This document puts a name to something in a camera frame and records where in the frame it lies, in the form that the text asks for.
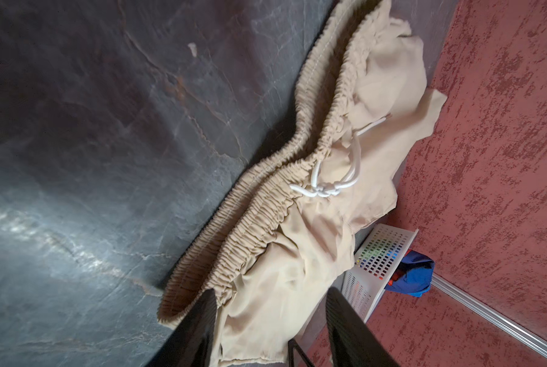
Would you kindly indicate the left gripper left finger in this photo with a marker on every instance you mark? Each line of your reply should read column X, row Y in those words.
column 191, row 343

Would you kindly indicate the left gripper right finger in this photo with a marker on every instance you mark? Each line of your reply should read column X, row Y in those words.
column 352, row 344

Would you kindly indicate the beige drawstring shorts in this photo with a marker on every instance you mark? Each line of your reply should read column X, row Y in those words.
column 287, row 228

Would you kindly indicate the colourful blue orange shorts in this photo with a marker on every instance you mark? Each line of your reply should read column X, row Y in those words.
column 413, row 275

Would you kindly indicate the white perforated plastic basket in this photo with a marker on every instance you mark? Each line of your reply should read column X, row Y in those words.
column 374, row 265

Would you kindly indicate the right corner aluminium profile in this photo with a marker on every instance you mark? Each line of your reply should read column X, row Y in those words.
column 521, row 334

